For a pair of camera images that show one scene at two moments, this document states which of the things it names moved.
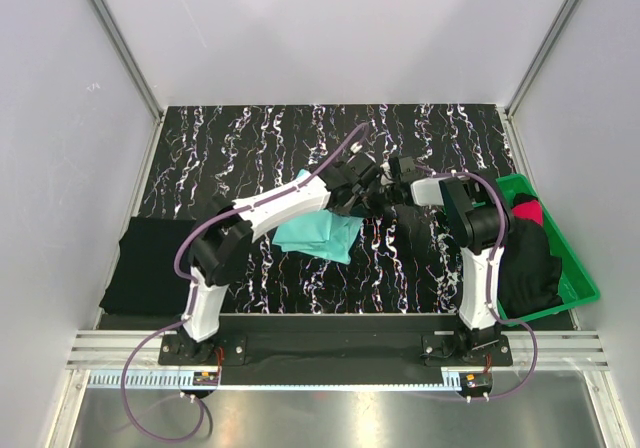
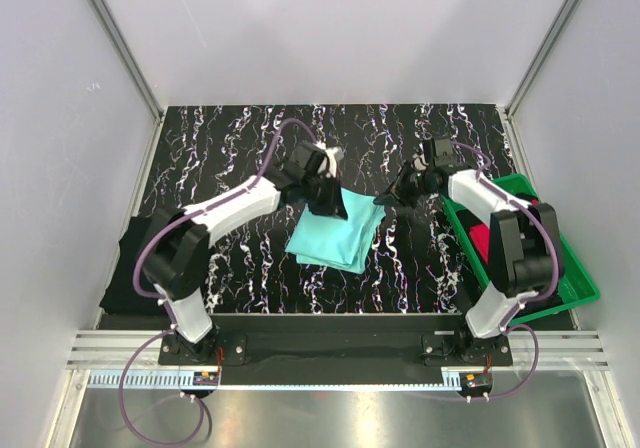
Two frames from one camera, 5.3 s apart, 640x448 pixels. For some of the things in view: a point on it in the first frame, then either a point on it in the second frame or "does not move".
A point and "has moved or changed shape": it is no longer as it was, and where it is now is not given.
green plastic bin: (578, 286) does not move
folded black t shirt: (145, 280) does not move
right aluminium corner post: (570, 3) does not move
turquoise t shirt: (326, 234) has moved or changed shape
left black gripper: (344, 211) to (335, 204)
